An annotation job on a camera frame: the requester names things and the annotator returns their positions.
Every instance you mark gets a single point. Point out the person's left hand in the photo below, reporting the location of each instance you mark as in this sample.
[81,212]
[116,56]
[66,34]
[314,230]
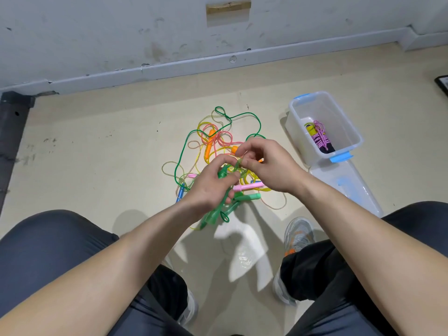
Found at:
[208,189]

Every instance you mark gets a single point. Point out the person's right hand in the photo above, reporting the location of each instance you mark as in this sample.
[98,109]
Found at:
[274,168]

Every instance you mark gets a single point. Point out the clear storage box blue latches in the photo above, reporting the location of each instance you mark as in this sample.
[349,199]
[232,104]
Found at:
[346,126]

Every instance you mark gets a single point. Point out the person's left forearm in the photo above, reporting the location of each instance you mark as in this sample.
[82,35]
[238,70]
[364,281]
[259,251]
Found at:
[98,276]

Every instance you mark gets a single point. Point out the person's right forearm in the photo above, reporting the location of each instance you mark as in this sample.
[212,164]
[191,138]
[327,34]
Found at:
[385,248]

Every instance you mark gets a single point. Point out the clear plastic box lid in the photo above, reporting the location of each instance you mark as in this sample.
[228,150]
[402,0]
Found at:
[353,192]

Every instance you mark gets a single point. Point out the grey right shoe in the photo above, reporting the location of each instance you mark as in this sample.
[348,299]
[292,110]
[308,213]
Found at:
[297,235]

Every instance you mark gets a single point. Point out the grey shoe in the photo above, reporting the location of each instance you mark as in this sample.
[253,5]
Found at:
[297,235]
[189,308]

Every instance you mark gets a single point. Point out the grey left shoe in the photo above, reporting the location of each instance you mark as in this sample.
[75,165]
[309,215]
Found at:
[189,308]

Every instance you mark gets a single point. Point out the black shorts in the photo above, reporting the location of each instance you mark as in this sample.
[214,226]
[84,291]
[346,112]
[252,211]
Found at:
[42,248]

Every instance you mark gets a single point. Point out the small wooden wall block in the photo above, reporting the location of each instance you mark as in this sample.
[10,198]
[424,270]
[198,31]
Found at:
[228,7]

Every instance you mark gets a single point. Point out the black metal rack frame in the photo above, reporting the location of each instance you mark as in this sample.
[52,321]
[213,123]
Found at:
[12,136]

